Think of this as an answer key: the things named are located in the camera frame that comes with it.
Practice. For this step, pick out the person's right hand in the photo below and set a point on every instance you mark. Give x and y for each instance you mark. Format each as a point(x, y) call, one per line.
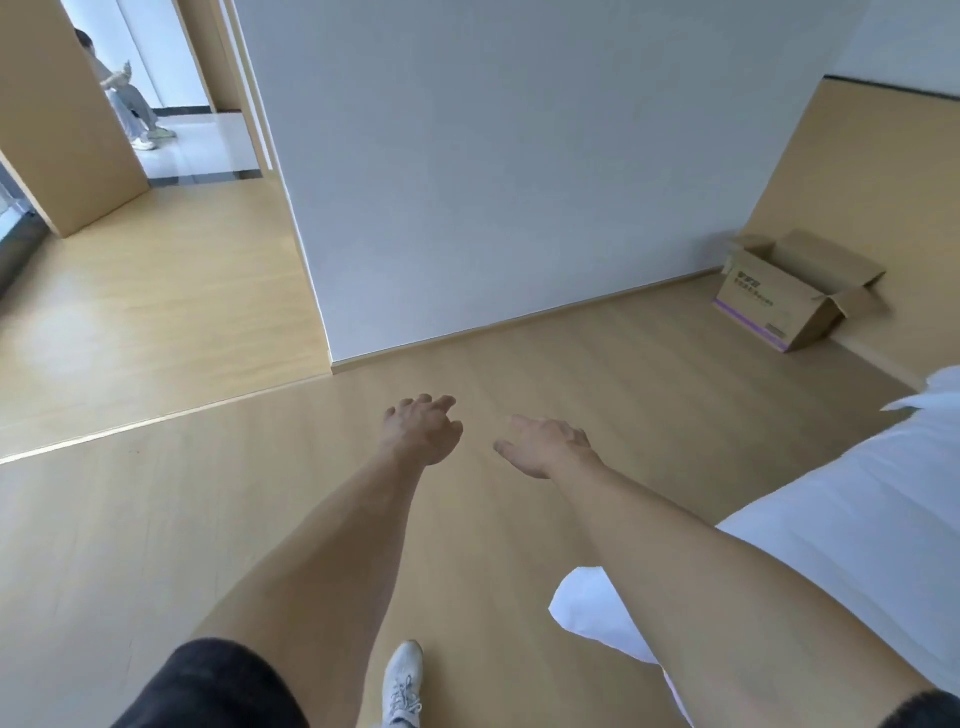
point(551, 450)

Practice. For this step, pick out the large glass window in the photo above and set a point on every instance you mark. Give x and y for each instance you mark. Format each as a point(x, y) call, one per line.
point(15, 247)

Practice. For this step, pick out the white sneaker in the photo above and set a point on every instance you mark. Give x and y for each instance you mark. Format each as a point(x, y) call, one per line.
point(403, 682)

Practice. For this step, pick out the person's right forearm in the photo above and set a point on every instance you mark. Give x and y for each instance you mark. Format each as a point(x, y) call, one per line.
point(712, 592)

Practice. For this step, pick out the brown cardboard box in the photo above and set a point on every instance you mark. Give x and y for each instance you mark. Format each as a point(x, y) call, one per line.
point(772, 300)

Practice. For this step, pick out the person's left hand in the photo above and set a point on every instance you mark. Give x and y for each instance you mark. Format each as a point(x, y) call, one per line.
point(420, 431)

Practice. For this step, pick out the black t-shirt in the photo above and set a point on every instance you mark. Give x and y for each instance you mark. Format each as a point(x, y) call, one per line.
point(210, 686)

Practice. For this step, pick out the person's left forearm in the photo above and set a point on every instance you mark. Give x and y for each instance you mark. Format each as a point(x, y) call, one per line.
point(322, 570)

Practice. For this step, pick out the white bed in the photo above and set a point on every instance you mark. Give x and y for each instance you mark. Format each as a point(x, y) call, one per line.
point(862, 540)

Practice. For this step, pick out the wooden door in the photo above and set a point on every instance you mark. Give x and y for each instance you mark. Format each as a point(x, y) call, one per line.
point(60, 120)

